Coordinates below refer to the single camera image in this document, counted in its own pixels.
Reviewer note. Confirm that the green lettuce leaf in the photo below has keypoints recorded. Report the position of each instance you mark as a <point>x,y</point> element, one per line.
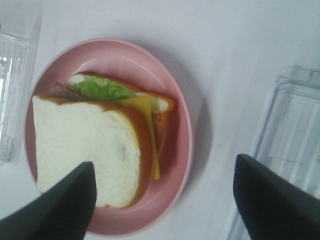
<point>98,88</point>

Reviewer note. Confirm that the bread slice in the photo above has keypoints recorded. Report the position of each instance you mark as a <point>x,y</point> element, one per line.
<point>159,103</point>
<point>115,139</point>

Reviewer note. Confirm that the pink round plate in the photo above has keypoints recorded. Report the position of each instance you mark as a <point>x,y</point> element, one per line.
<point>135,65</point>

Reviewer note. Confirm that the right clear plastic tray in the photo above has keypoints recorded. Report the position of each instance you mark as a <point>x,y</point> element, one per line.
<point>289,144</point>

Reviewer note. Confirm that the bacon strip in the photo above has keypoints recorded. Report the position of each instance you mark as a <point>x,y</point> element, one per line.
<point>61,91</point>
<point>159,124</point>

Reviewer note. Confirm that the left clear plastic tray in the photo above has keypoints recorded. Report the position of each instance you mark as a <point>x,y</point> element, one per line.
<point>15,56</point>

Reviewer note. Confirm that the clear plastic tray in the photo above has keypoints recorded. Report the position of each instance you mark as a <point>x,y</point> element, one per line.
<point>289,144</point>
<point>15,56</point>

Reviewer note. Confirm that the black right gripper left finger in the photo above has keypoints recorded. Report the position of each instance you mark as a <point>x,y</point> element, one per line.
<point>64,212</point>

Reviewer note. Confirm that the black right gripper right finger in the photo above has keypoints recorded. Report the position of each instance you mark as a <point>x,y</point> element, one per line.
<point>271,207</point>

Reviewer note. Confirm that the yellow cheese slice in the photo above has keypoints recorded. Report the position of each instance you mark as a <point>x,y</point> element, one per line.
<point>144,105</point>

